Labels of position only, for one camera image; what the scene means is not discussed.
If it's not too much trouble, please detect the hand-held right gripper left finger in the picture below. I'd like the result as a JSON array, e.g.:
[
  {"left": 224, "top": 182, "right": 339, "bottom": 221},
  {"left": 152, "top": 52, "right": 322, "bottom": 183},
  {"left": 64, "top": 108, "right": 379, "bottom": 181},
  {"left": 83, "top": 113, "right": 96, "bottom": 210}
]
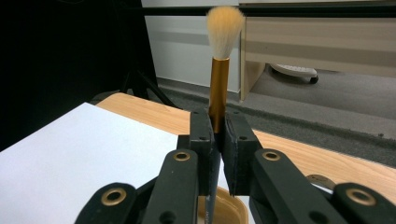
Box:
[{"left": 177, "top": 109, "right": 222, "bottom": 197}]

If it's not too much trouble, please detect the wooden table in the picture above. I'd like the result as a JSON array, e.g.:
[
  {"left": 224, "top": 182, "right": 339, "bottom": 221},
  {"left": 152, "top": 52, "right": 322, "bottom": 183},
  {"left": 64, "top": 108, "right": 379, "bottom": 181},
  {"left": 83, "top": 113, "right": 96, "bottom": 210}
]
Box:
[{"left": 96, "top": 92, "right": 396, "bottom": 206}]

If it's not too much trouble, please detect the makeup brush with gold ferrule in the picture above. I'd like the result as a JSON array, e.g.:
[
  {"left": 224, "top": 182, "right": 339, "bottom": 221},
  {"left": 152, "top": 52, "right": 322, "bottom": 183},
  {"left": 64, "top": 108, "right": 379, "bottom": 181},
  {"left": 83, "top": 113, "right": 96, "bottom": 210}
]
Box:
[{"left": 205, "top": 5, "right": 247, "bottom": 224}]

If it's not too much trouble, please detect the wooden cup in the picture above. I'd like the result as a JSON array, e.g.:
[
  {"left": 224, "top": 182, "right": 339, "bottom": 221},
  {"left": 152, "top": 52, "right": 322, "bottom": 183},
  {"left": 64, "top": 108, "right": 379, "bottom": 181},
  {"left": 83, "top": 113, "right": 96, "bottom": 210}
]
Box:
[{"left": 197, "top": 186, "right": 250, "bottom": 224}]

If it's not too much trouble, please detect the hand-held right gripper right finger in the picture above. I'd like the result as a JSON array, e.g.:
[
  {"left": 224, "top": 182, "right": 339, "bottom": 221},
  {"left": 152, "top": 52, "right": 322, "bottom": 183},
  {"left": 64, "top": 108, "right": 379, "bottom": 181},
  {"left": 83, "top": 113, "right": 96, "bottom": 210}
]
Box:
[{"left": 222, "top": 111, "right": 263, "bottom": 197}]

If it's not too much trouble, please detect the low wheeled base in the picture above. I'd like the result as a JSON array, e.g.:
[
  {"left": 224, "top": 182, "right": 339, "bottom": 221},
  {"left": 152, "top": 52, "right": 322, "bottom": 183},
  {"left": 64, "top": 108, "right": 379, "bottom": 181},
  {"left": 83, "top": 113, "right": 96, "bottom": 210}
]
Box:
[{"left": 270, "top": 63, "right": 319, "bottom": 85}]

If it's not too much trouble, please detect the black metal stand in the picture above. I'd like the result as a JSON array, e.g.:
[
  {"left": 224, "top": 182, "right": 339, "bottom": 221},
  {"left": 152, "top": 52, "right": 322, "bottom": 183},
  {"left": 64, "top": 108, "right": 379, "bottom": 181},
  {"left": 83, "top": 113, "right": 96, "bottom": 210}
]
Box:
[{"left": 120, "top": 69, "right": 180, "bottom": 110}]

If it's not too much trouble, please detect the white table sheet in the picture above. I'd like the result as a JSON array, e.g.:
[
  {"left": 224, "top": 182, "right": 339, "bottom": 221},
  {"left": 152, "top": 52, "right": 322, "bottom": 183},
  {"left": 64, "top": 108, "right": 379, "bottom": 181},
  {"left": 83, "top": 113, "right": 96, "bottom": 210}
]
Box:
[{"left": 0, "top": 102, "right": 232, "bottom": 224}]

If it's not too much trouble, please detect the round table grommet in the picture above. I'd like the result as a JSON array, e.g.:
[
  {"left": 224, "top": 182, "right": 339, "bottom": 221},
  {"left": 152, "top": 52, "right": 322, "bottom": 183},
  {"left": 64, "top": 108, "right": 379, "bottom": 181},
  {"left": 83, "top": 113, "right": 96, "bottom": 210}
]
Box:
[{"left": 306, "top": 174, "right": 338, "bottom": 191}]

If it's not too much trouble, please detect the white cabinet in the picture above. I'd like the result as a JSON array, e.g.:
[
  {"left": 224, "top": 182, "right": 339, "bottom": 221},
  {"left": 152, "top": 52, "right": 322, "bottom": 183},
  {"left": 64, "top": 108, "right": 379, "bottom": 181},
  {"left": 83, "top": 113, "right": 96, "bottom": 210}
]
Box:
[{"left": 141, "top": 0, "right": 242, "bottom": 93}]

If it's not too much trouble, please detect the wooden desk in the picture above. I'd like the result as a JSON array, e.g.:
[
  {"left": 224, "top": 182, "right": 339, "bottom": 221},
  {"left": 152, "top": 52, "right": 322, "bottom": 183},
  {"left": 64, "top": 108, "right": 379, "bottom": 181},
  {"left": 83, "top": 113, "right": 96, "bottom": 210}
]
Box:
[{"left": 238, "top": 0, "right": 396, "bottom": 102}]

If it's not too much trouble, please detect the black curtain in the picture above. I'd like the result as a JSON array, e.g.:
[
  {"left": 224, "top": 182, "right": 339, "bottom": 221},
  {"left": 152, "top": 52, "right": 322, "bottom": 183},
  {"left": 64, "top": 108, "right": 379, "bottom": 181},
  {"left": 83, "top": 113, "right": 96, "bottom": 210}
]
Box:
[{"left": 0, "top": 0, "right": 158, "bottom": 152}]

